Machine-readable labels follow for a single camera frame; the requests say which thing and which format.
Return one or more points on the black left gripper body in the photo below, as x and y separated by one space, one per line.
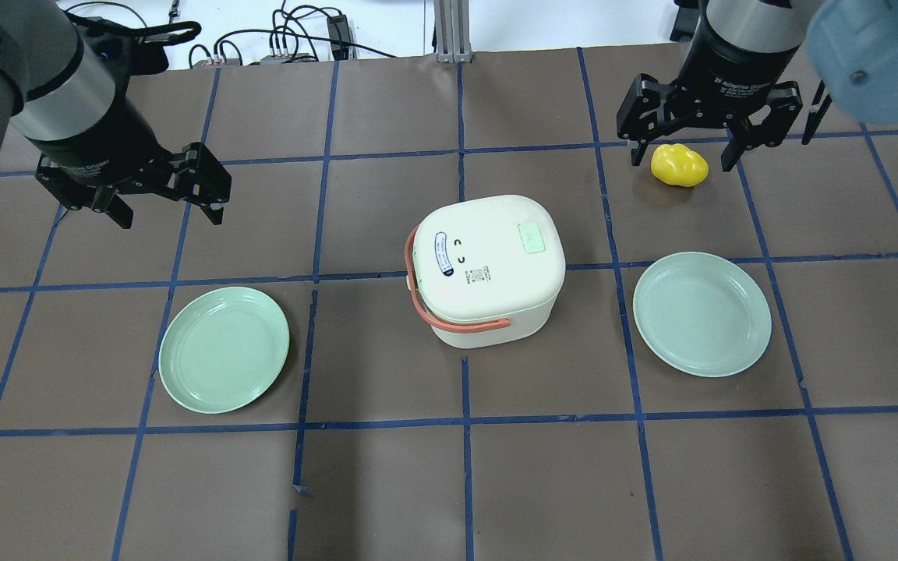
100 142

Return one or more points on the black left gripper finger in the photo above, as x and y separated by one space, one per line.
203 181
74 196

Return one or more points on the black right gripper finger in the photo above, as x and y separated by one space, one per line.
784 101
645 115

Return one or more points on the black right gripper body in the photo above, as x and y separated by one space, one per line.
737 61

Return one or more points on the cream rice cooker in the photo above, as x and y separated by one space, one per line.
485 272

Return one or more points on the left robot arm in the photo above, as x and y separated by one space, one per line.
63 86

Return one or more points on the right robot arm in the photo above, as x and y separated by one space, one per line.
852 46

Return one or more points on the yellow toy pepper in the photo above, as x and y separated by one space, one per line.
677 165

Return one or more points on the left green plate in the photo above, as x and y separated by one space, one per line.
223 350

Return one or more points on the green plate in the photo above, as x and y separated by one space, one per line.
223 350
702 315

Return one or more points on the right green plate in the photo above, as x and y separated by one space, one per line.
702 315

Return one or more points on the brown paper table mat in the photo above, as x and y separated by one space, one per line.
379 442

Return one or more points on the aluminium frame post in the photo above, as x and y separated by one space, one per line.
452 32

